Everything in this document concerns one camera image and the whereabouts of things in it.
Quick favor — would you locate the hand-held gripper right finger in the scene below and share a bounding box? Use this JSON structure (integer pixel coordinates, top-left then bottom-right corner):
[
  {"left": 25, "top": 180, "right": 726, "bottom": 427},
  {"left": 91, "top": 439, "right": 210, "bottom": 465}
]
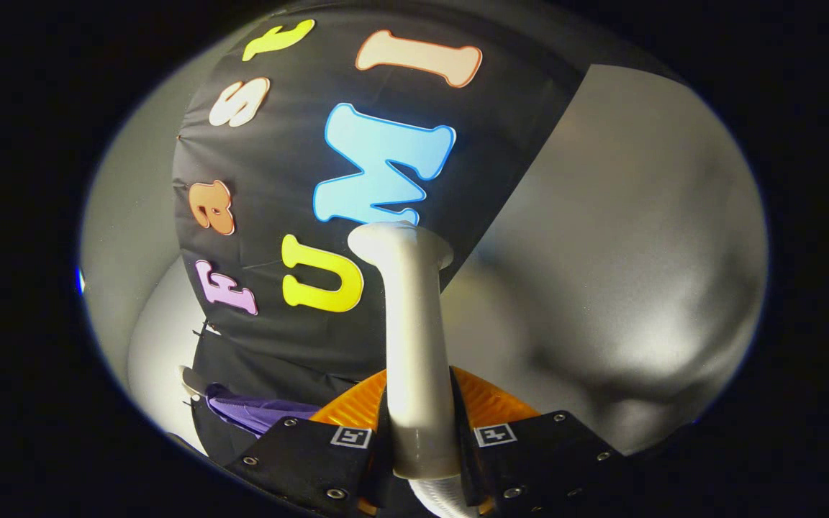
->
[{"left": 450, "top": 365, "right": 635, "bottom": 518}]

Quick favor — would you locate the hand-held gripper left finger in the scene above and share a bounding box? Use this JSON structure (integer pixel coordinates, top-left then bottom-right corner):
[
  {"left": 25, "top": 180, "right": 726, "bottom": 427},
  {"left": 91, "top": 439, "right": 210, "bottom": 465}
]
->
[{"left": 224, "top": 368, "right": 395, "bottom": 518}]

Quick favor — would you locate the purple jacket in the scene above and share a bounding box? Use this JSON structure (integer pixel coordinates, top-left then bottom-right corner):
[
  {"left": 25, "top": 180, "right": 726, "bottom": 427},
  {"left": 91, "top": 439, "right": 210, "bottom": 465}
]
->
[{"left": 205, "top": 383, "right": 323, "bottom": 437}]

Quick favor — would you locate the white garment steamer head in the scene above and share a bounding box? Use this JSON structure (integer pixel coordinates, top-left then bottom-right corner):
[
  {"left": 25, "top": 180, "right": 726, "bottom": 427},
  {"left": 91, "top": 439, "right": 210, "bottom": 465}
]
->
[{"left": 348, "top": 221, "right": 463, "bottom": 481}]

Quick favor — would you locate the black backdrop cloth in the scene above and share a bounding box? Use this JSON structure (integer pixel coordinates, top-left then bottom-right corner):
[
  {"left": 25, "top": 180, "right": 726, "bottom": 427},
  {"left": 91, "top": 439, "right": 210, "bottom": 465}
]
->
[{"left": 172, "top": 7, "right": 588, "bottom": 468}]

